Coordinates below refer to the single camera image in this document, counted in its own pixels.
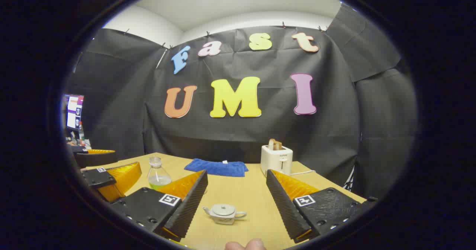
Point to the blue folded towel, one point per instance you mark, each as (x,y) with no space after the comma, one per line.
(217,167)

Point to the grey ceramic teacup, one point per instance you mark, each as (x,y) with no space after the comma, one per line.
(223,220)

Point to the white toaster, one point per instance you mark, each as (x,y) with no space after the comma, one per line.
(276,161)

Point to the small clear drink bottle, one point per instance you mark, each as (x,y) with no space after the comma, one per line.
(81,134)

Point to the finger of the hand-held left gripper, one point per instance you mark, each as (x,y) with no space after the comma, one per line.
(97,177)
(95,160)

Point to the toast bread slice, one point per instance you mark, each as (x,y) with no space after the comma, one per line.
(275,144)

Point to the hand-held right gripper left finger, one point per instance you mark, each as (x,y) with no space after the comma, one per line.
(186,209)

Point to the computer monitor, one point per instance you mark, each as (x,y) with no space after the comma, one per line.
(74,112)

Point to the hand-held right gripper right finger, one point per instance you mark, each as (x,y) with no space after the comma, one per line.
(284,205)

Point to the green label water bottle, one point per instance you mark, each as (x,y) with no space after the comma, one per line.
(158,177)

